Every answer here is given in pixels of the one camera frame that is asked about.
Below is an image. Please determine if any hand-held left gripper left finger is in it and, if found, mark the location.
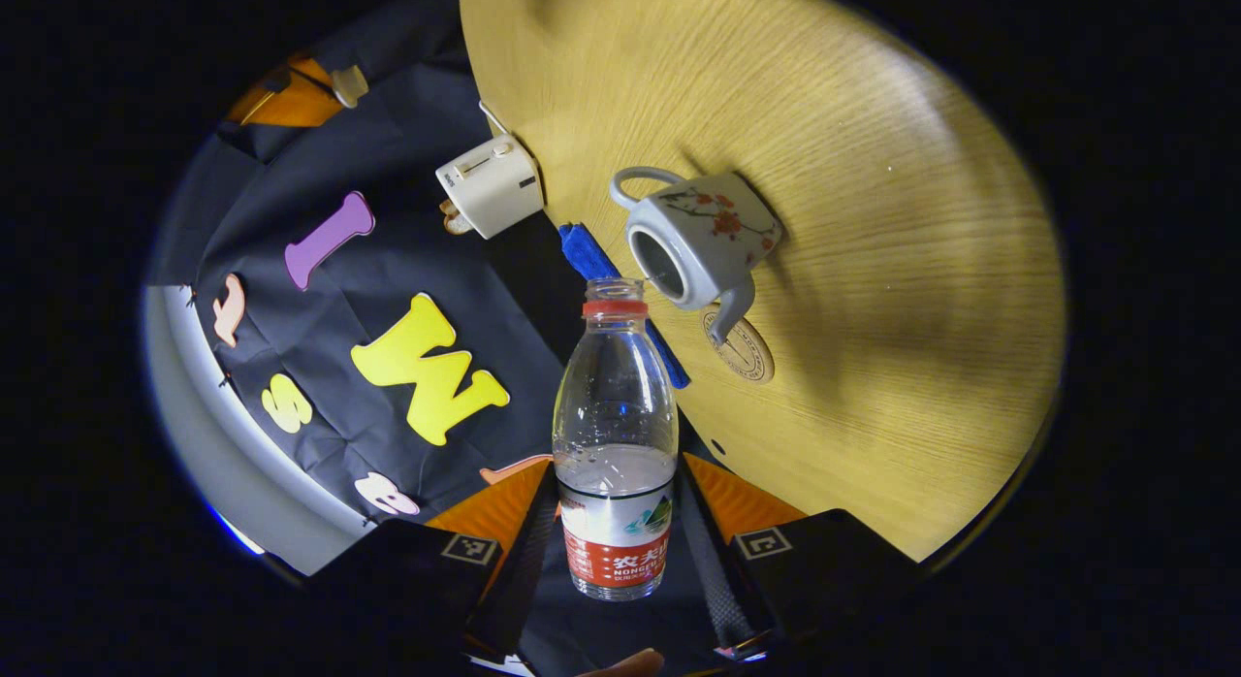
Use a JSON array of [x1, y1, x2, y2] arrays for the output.
[[310, 459, 561, 659]]

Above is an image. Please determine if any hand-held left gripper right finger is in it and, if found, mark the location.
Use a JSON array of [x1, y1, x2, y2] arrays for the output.
[[677, 452, 922, 657]]

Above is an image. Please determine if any white teacup lid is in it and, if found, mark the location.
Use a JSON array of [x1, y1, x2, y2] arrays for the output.
[[332, 64, 370, 109]]

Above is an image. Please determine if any clear plastic water bottle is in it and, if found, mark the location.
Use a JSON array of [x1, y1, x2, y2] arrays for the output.
[[553, 277, 680, 601]]

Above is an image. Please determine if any round wooden coaster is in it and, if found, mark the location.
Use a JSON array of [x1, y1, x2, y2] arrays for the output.
[[703, 308, 775, 384]]

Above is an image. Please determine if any white floral teacup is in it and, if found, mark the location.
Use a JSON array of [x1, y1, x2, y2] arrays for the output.
[[609, 166, 784, 346]]

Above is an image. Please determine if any black backdrop cloth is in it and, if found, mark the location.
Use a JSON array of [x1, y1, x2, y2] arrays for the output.
[[150, 0, 699, 523]]

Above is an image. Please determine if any white toaster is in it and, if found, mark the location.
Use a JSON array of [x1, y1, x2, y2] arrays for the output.
[[435, 134, 546, 240]]

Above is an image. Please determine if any blue towel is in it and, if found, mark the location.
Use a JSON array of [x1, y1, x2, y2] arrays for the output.
[[557, 221, 691, 389]]

